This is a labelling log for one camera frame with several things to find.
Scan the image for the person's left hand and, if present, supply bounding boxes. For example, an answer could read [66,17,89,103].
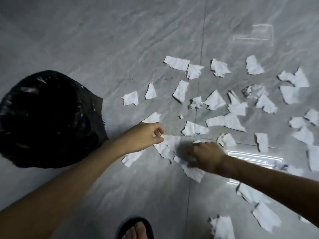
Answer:
[116,121,165,158]

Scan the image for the white paper pieces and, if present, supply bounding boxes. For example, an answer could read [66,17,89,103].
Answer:
[121,55,319,239]

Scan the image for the torn white paper piece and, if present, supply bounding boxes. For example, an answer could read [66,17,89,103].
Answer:
[152,135,182,159]
[173,155,205,183]

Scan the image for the black sandal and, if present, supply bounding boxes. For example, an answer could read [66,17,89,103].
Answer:
[116,216,154,239]

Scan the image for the person's right forearm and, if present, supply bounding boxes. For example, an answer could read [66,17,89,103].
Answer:
[223,153,319,214]

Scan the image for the black bag lined trash bin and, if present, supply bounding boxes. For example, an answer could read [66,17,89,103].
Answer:
[0,70,109,169]

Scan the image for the person's left forearm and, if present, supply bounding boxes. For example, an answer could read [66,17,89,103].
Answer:
[0,139,130,239]

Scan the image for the person's foot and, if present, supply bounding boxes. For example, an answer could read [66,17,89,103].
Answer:
[126,221,150,239]

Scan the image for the person's right hand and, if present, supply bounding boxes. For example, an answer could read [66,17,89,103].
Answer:
[186,141,229,175]

